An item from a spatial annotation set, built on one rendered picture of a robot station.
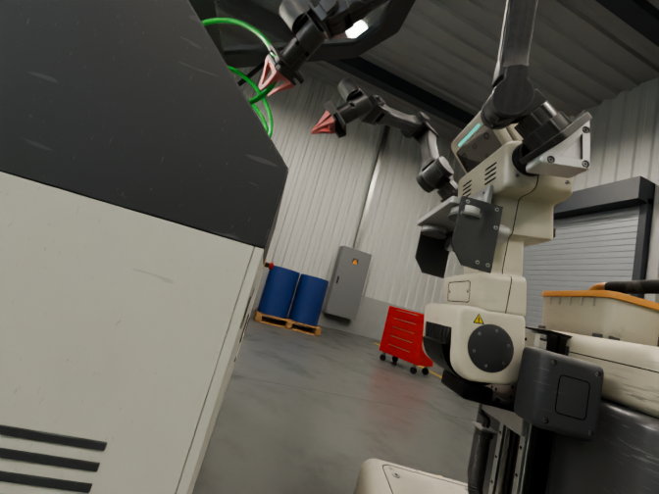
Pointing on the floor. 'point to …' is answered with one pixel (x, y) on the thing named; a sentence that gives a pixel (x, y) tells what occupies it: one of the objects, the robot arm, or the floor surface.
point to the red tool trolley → (405, 338)
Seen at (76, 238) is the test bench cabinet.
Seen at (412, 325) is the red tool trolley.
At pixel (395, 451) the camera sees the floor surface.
